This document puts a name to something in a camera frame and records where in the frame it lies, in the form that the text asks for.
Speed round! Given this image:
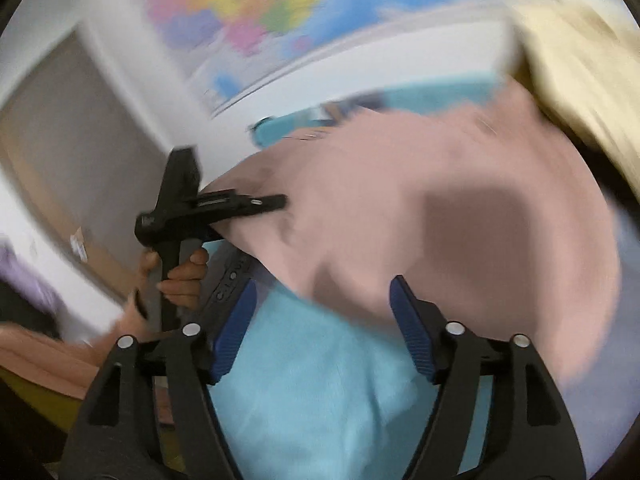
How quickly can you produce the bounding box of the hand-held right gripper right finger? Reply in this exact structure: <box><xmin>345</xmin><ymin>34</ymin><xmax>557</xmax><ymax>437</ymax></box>
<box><xmin>389</xmin><ymin>275</ymin><xmax>587</xmax><ymax>480</ymax></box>

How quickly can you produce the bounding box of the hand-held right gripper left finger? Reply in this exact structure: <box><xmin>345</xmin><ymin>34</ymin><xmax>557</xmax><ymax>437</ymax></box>
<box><xmin>60</xmin><ymin>279</ymin><xmax>259</xmax><ymax>480</ymax></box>

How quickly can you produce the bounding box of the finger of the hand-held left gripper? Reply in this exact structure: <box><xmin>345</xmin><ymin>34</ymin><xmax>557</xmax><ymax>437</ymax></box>
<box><xmin>192</xmin><ymin>188</ymin><xmax>289</xmax><ymax>225</ymax></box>
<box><xmin>197</xmin><ymin>222</ymin><xmax>226</xmax><ymax>244</ymax></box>

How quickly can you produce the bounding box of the pink shirt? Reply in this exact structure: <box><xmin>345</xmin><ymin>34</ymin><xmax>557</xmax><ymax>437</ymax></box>
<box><xmin>200</xmin><ymin>87</ymin><xmax>623</xmax><ymax>387</ymax></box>

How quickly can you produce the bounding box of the cream garment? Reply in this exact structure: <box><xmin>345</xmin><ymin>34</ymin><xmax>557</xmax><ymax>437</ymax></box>
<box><xmin>505</xmin><ymin>0</ymin><xmax>640</xmax><ymax>196</ymax></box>

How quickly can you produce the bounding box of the person's left hand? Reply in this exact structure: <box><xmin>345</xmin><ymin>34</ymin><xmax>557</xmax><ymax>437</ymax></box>
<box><xmin>122</xmin><ymin>249</ymin><xmax>210</xmax><ymax>335</ymax></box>

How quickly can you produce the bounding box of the brown door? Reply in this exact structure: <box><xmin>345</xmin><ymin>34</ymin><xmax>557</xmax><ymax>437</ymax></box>
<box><xmin>0</xmin><ymin>30</ymin><xmax>172</xmax><ymax>302</ymax></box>

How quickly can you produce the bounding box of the purple cloth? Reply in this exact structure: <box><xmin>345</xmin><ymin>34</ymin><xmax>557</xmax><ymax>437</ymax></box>
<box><xmin>0</xmin><ymin>244</ymin><xmax>67</xmax><ymax>322</ymax></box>

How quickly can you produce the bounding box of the mustard yellow cloth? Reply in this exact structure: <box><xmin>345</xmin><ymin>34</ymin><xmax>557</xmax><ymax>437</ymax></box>
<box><xmin>0</xmin><ymin>367</ymin><xmax>103</xmax><ymax>437</ymax></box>

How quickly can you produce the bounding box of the colourful world map poster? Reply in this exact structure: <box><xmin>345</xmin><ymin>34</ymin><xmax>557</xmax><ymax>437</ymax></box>
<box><xmin>144</xmin><ymin>0</ymin><xmax>507</xmax><ymax>117</ymax></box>

